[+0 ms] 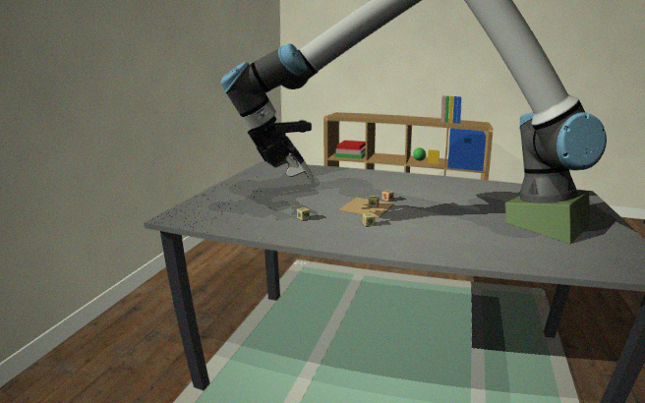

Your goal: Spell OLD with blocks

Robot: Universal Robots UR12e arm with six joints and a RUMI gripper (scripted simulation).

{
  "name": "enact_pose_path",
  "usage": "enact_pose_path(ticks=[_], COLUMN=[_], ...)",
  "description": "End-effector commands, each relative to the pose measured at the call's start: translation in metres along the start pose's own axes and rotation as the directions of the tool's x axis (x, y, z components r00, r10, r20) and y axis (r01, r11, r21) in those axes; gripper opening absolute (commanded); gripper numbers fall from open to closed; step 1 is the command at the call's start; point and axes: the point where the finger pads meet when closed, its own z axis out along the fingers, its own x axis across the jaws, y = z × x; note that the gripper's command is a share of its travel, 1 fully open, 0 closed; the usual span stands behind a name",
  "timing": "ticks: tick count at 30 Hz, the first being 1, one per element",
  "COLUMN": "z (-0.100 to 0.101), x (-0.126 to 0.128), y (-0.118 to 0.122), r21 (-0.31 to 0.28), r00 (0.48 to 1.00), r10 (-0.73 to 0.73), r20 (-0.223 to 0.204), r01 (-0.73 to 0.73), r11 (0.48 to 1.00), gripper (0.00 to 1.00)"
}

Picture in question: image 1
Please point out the tan flat mat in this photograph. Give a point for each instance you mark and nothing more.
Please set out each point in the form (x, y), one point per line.
(361, 206)

